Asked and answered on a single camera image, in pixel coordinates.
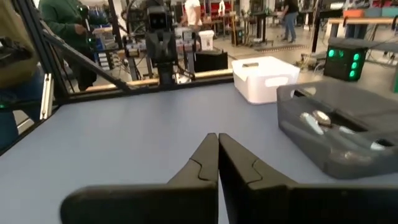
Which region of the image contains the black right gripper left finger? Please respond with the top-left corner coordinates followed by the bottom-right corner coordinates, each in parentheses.
top-left (60, 133), bottom-right (220, 224)

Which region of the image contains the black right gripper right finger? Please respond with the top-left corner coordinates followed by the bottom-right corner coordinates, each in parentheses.
top-left (218, 133), bottom-right (398, 224)

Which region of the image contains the light blue handled metal utensil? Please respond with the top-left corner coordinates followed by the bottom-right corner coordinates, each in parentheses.
top-left (312, 110), bottom-right (357, 135)

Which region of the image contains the white bucket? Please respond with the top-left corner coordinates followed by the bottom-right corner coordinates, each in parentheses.
top-left (198, 29), bottom-right (216, 52)

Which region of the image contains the person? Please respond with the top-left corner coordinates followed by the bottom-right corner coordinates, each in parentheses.
top-left (39, 0), bottom-right (99, 91)
top-left (183, 0), bottom-right (203, 32)
top-left (280, 0), bottom-right (301, 44)
top-left (0, 0), bottom-right (45, 151)

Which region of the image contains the black crate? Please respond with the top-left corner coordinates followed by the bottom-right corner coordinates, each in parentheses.
top-left (194, 49), bottom-right (229, 73)

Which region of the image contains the gray plastic bin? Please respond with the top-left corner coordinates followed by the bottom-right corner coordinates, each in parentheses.
top-left (276, 79), bottom-right (398, 180)

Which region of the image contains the white plastic bin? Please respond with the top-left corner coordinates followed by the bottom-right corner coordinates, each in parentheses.
top-left (231, 55), bottom-right (301, 105)

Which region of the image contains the black box with green lights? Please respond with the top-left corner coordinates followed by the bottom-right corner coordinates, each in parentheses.
top-left (323, 44), bottom-right (370, 83)

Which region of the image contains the wooden workbench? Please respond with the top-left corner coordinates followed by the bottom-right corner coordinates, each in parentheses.
top-left (324, 17), bottom-right (398, 40)

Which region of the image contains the orange box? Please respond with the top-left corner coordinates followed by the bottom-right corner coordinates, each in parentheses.
top-left (343, 9), bottom-right (365, 19)

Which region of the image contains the teal box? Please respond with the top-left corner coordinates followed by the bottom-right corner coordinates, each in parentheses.
top-left (364, 6), bottom-right (398, 18)

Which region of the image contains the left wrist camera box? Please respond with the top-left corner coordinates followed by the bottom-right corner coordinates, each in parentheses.
top-left (146, 5), bottom-right (171, 31)

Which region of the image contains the black diagonal frame strut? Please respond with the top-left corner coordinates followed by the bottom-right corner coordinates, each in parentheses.
top-left (42, 29), bottom-right (132, 95)

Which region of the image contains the black frame post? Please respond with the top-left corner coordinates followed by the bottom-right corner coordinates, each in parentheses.
top-left (12, 0), bottom-right (72, 105)

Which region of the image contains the silver aluminium bracket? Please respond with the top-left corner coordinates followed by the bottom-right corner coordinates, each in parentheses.
top-left (39, 73), bottom-right (55, 121)

